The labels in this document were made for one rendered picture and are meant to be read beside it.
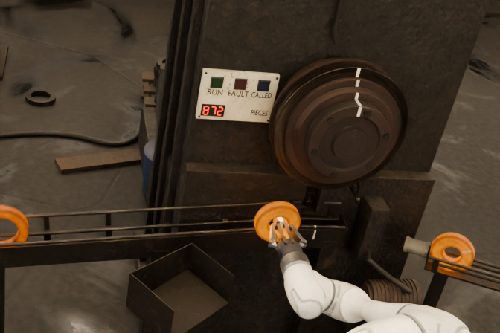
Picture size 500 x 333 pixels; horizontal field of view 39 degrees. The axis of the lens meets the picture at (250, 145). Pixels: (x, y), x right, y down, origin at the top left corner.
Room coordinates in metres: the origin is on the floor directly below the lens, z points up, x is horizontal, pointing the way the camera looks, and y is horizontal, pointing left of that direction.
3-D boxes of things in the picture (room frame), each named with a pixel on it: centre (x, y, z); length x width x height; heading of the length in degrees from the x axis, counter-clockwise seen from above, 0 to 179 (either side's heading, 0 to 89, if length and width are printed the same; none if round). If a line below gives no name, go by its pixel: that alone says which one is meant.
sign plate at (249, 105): (2.17, 0.07, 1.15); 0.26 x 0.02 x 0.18; 108
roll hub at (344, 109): (2.07, -0.31, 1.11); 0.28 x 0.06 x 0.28; 108
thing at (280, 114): (2.16, -0.28, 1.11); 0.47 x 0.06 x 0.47; 108
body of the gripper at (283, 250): (1.80, -0.19, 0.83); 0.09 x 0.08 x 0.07; 18
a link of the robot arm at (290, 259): (1.73, -0.21, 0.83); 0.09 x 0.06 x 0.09; 108
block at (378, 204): (2.25, -0.50, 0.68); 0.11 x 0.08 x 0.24; 18
